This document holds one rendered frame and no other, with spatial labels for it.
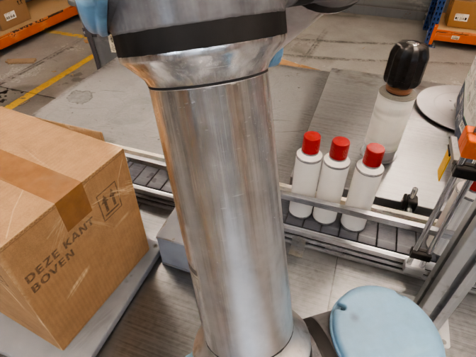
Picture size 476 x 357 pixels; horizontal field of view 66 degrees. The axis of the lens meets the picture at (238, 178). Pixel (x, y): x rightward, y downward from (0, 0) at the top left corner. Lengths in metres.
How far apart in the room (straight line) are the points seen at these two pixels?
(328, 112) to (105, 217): 0.78
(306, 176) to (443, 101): 0.73
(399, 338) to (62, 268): 0.47
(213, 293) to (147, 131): 0.93
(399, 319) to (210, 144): 0.29
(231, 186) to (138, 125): 0.99
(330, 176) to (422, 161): 0.40
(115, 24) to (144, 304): 0.60
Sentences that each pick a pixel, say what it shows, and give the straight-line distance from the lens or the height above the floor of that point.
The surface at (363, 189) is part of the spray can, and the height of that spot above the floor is 1.00.
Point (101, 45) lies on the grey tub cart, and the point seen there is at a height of 0.50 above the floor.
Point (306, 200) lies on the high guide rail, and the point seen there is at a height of 0.96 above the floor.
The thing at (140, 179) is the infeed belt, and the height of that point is 0.88.
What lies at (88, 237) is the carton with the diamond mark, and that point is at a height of 1.02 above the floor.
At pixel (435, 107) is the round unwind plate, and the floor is 0.89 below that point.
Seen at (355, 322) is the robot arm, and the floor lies 1.12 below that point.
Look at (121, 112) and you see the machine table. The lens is 1.31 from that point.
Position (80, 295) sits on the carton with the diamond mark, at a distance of 0.69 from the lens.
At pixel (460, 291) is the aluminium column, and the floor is 0.97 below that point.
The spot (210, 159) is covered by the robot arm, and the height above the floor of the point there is 1.33.
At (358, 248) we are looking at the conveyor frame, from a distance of 0.80.
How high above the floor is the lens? 1.48
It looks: 41 degrees down
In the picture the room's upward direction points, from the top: straight up
